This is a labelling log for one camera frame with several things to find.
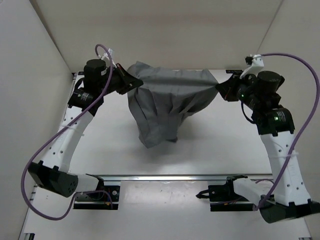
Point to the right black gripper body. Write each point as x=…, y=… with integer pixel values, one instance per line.
x=241, y=85

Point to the grey pleated skirt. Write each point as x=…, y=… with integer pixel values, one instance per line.
x=166, y=98

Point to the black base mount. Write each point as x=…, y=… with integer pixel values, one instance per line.
x=100, y=201
x=223, y=199

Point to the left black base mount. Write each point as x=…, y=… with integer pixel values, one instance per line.
x=100, y=201

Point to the right blue corner sticker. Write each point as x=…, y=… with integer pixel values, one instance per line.
x=229, y=71

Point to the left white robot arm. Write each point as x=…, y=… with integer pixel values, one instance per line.
x=51, y=172

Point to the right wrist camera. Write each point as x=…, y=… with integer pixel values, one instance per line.
x=255, y=65

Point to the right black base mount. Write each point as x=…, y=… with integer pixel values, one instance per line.
x=223, y=199

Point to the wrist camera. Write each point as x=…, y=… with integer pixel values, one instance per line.
x=106, y=58
x=255, y=65

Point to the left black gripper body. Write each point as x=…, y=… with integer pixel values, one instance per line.
x=118, y=78

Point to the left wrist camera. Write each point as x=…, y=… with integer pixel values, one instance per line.
x=106, y=58

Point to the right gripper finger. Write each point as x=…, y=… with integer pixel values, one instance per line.
x=228, y=97
x=224, y=87

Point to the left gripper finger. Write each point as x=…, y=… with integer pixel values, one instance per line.
x=130, y=81
x=126, y=89

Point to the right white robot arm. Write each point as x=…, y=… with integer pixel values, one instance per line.
x=287, y=198

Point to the aluminium front rail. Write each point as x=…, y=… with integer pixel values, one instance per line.
x=164, y=178

